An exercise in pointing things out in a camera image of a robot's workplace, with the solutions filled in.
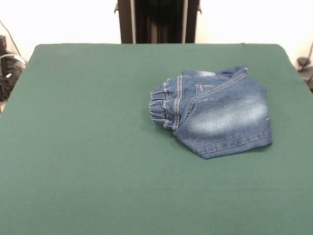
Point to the blue denim jeans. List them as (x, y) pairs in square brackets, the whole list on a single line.
[(220, 115)]

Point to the dark green table cloth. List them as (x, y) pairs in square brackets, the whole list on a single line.
[(97, 147)]

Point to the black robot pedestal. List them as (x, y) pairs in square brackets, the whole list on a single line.
[(159, 22)]

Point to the black wheeled stand base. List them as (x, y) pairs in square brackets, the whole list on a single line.
[(308, 78), (9, 73)]

